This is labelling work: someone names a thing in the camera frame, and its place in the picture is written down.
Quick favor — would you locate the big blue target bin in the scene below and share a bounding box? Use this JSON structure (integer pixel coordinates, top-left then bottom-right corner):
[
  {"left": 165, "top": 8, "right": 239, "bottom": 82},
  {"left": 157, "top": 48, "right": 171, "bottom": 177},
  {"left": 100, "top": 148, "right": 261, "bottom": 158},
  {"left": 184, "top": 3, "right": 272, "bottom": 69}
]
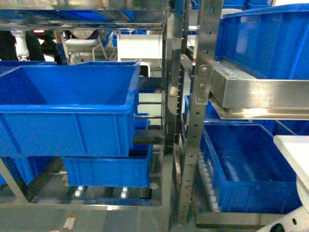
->
[{"left": 0, "top": 65, "right": 140, "bottom": 158}]

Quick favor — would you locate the white cabinet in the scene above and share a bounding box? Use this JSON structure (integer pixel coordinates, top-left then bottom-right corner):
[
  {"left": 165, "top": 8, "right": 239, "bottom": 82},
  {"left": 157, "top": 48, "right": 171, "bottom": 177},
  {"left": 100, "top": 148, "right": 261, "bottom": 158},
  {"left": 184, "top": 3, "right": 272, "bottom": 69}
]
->
[{"left": 117, "top": 34, "right": 163, "bottom": 61}]

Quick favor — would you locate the blue bin behind target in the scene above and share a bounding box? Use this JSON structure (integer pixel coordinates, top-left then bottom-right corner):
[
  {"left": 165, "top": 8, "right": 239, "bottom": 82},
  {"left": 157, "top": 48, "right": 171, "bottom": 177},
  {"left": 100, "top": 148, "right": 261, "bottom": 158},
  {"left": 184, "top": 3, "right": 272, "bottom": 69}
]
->
[{"left": 75, "top": 61, "right": 140, "bottom": 67}]

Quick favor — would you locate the office chair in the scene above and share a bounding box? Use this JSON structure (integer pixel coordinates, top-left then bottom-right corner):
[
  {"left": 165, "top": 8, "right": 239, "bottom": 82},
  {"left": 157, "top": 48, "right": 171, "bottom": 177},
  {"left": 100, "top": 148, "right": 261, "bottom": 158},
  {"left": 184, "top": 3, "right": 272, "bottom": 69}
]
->
[{"left": 64, "top": 30, "right": 115, "bottom": 63}]

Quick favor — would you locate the blue bin lower right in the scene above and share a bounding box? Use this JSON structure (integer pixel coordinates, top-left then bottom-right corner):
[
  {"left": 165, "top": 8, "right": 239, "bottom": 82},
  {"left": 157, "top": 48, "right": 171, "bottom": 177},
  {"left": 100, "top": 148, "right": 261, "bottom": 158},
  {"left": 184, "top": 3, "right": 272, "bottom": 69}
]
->
[{"left": 200, "top": 124, "right": 301, "bottom": 214}]

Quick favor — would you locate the large blue bin right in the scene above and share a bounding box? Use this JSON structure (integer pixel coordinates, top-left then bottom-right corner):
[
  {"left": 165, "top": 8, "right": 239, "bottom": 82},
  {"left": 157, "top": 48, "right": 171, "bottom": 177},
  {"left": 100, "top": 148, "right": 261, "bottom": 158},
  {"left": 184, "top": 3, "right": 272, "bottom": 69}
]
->
[{"left": 215, "top": 3, "right": 309, "bottom": 80}]

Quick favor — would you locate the steel shelf front rail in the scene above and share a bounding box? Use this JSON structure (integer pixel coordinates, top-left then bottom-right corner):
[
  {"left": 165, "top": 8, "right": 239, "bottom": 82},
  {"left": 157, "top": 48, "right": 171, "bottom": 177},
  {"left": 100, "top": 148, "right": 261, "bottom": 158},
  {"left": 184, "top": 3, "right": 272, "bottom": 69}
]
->
[{"left": 210, "top": 62, "right": 309, "bottom": 120}]

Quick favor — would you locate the steel shelf rail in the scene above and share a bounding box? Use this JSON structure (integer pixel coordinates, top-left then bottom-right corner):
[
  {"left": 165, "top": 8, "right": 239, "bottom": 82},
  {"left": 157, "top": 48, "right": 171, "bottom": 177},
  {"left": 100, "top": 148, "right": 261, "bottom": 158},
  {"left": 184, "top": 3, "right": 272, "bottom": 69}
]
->
[
  {"left": 0, "top": 10, "right": 167, "bottom": 31},
  {"left": 210, "top": 62, "right": 309, "bottom": 120}
]

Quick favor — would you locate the steel shelf upright post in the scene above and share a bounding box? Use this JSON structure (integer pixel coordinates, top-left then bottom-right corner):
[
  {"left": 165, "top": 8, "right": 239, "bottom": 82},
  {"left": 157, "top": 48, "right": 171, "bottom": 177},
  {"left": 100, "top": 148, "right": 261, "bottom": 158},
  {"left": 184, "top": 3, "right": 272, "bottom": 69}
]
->
[{"left": 178, "top": 0, "right": 223, "bottom": 225}]

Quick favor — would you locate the upper steel shelf rail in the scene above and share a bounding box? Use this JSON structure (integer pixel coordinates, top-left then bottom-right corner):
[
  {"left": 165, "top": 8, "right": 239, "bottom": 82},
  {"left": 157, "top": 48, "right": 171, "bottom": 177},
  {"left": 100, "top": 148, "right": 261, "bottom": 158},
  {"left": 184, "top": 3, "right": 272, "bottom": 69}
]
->
[{"left": 0, "top": 10, "right": 167, "bottom": 31}]

